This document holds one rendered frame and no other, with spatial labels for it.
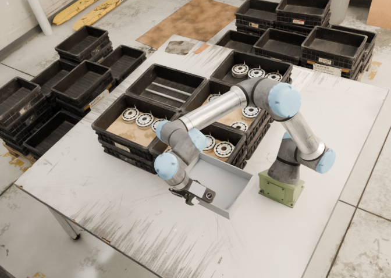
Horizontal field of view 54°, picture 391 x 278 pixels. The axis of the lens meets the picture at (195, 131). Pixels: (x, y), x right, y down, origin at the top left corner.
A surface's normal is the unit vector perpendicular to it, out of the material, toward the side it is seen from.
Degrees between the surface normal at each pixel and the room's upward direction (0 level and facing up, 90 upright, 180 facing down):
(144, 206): 0
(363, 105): 0
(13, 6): 90
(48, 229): 0
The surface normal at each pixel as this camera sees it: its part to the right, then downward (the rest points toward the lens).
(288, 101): 0.48, 0.24
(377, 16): -0.54, 0.43
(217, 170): -0.12, -0.69
